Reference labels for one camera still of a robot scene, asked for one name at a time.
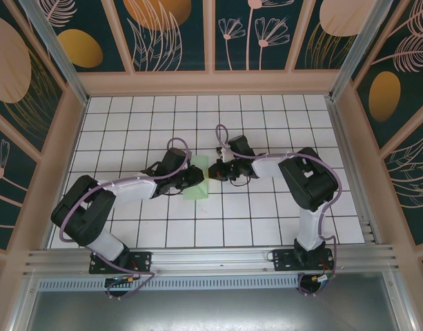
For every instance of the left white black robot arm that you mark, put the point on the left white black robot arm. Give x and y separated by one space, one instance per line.
135 188

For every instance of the light green paper sheet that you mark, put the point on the light green paper sheet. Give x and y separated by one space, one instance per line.
197 193

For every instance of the aluminium frame post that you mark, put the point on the aluminium frame post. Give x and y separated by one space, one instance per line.
357 51
59 57

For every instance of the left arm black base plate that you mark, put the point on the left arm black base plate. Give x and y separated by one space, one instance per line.
142 262

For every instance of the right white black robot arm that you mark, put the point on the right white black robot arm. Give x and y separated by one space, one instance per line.
311 227

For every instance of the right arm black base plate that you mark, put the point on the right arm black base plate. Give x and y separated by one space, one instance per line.
283 262

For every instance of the grey metal sheet panel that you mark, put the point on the grey metal sheet panel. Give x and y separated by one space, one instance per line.
211 310

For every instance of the aluminium side rail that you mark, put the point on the aluminium side rail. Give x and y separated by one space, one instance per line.
356 179

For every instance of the aluminium mounting rail beam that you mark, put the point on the aluminium mounting rail beam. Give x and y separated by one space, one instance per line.
211 260

